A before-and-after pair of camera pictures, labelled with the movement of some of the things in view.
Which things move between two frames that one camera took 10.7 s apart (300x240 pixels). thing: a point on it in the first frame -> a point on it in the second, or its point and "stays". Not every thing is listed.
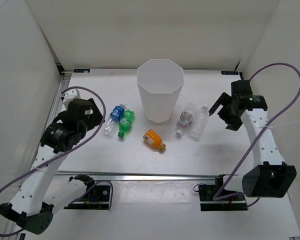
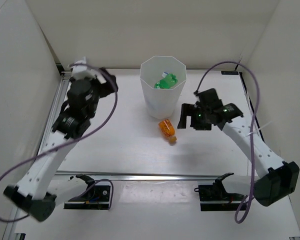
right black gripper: x=233 y=124 -> x=190 y=110
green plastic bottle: x=125 y=123 -> x=168 y=82
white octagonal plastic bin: x=160 y=82 stays
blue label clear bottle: x=115 y=116 -> x=164 y=74
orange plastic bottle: x=153 y=139 -> x=167 y=130
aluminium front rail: x=120 y=175 stays
